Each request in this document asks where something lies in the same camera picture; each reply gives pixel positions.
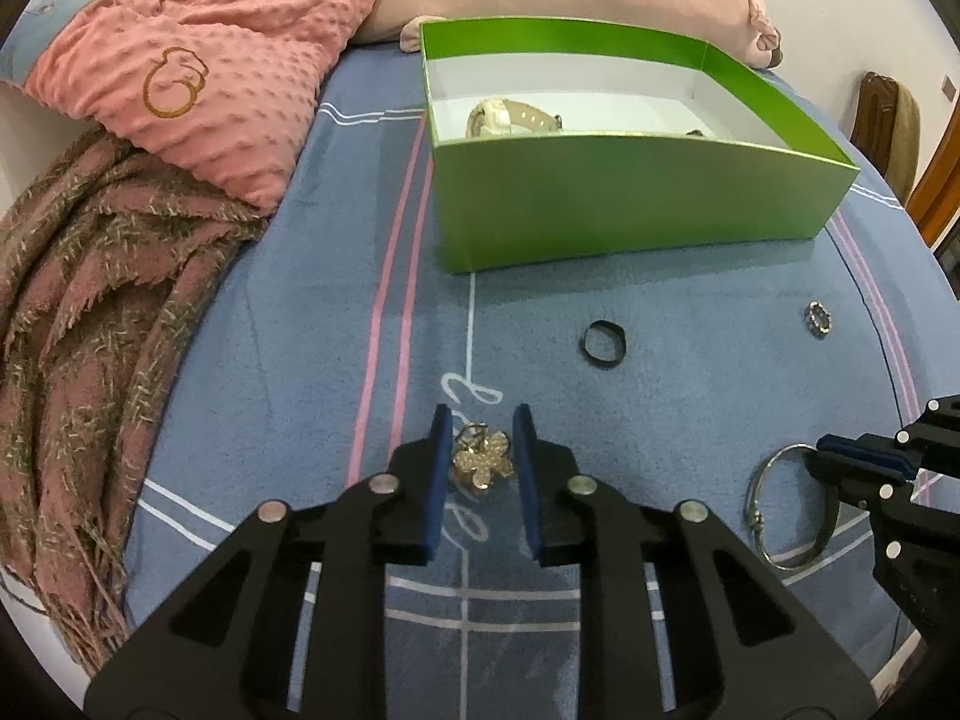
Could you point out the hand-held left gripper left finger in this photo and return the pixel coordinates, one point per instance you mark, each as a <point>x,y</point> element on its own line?
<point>439,480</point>

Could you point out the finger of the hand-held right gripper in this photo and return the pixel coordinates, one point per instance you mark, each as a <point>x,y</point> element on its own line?
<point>847,481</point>
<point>862,450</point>

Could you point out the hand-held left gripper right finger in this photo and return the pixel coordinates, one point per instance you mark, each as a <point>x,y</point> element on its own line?
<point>529,480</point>

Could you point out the gold flower brooch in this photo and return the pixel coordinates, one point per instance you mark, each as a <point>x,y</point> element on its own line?
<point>480,461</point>

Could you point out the silver bangle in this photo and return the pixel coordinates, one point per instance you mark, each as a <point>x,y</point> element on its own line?
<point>757,519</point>

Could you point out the green cardboard box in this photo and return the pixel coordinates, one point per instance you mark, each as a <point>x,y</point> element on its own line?
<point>600,195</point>

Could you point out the blue striped bed sheet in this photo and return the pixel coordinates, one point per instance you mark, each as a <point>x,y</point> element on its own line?
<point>300,315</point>

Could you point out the beige towel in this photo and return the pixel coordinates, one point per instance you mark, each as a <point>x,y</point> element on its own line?
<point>906,139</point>

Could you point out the wooden chair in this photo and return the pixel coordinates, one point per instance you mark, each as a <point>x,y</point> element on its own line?
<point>870,120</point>

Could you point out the cream wristwatch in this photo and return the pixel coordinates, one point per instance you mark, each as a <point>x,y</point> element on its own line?
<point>495,116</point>

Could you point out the pink brown fringed scarf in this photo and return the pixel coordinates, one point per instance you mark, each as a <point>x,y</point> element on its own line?
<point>90,315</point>

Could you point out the pink dotted pillow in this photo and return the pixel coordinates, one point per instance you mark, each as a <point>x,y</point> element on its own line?
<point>225,52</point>

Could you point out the wooden door frame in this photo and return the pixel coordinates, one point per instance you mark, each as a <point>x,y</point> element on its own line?
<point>941,180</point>

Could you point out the wall switch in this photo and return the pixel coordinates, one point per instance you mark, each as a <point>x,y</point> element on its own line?
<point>949,87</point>

